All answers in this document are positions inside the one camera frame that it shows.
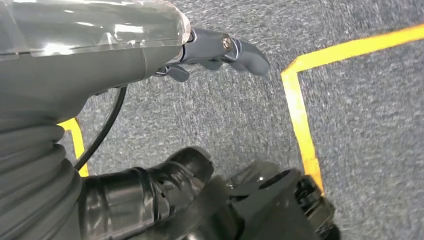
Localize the yellow floor tape line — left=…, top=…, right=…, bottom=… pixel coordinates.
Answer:
left=280, top=23, right=424, bottom=196

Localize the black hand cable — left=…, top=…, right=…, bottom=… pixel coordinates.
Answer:
left=74, top=86, right=128, bottom=171

